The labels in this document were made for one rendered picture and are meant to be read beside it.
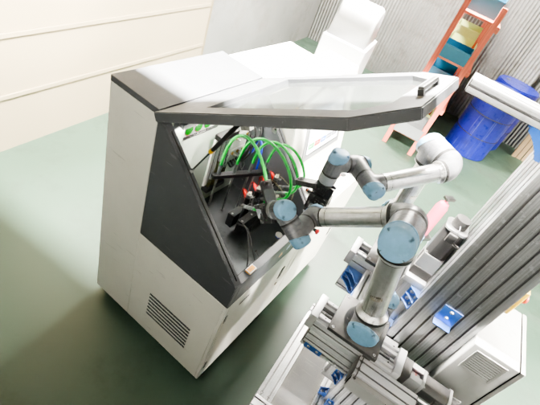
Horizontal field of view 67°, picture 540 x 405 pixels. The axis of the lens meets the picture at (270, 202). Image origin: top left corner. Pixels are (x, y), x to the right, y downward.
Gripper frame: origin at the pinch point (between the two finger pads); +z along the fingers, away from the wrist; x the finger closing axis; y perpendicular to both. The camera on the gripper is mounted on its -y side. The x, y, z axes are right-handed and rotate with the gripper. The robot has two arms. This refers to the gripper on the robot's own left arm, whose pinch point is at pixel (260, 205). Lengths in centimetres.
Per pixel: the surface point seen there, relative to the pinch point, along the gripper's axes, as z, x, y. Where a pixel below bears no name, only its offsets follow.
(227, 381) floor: 70, -18, 102
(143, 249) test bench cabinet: 44, -52, 14
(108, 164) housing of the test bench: 33, -61, -29
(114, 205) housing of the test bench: 46, -63, -10
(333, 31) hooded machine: 274, 194, -185
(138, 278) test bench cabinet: 61, -58, 30
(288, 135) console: 30, 28, -33
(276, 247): 20.2, 10.2, 22.4
